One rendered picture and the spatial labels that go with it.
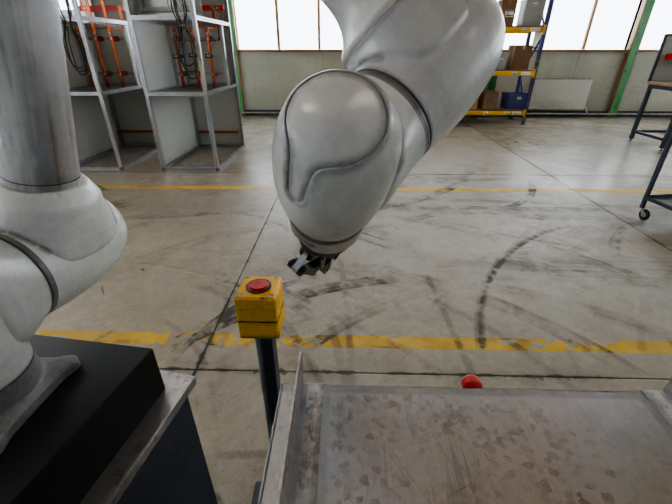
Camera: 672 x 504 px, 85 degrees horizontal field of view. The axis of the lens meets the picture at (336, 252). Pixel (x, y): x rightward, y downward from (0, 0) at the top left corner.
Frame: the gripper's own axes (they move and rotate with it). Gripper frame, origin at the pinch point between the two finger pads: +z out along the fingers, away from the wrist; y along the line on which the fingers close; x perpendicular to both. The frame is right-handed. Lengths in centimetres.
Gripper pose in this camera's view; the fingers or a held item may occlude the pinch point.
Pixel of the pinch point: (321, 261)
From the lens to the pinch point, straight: 64.4
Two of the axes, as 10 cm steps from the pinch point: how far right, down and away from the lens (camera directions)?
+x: 7.3, 6.7, -1.4
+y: -6.8, 7.0, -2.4
